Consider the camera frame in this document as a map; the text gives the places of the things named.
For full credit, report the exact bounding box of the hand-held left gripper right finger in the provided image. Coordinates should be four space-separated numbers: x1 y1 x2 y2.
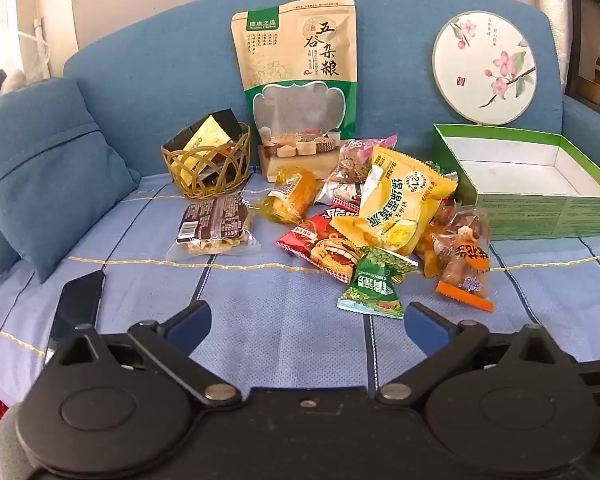
375 302 576 403

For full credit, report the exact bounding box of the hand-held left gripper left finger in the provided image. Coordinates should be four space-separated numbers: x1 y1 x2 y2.
45 301 242 405

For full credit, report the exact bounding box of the orange snack packet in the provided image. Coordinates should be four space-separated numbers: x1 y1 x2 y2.
412 225 446 278

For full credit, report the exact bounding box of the brown label clear packet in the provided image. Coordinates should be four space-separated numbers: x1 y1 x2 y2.
166 192 262 262

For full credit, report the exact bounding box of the green cardboard box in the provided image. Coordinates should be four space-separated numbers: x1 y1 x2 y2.
432 122 600 242

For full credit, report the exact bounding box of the large yellow snack packet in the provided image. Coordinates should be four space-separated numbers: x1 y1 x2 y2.
330 145 459 257

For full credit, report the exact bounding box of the red printed snack packet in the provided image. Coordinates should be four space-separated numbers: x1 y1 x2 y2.
275 208 363 286

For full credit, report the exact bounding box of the pink edged clear packet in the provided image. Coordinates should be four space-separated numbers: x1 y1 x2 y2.
325 134 398 184

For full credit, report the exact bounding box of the green triangular snack packet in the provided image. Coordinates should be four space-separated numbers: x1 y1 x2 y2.
336 246 420 320

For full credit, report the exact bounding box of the clear packet with orange clip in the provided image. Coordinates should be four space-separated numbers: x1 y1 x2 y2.
432 203 496 313

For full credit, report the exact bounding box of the black smartphone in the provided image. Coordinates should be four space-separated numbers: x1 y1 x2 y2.
45 270 106 358

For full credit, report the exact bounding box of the woven bamboo basket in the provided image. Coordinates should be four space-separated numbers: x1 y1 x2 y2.
161 122 252 198

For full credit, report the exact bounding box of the red white black packet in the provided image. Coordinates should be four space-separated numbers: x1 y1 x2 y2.
325 200 363 218

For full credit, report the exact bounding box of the white printed snack packet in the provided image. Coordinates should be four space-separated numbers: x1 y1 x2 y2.
314 180 363 206

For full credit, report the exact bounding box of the yellow clear snack packet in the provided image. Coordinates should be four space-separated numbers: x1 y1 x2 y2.
250 166 325 226

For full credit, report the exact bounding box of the yellow sachet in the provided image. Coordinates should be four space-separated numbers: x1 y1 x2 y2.
172 115 233 186

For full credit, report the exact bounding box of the black sachet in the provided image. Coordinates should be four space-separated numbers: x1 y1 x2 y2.
180 108 248 181

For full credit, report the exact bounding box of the blue cushion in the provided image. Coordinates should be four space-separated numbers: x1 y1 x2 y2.
0 77 142 283

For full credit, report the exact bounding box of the blue fabric sofa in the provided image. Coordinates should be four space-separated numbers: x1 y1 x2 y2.
0 0 600 401

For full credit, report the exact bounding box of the round floral fan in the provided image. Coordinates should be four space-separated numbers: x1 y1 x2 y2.
432 10 538 127

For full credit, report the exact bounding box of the beige green grain pouch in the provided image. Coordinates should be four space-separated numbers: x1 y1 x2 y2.
231 0 358 183

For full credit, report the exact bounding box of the white bubble wrap roll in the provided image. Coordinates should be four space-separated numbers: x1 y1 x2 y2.
534 0 573 86

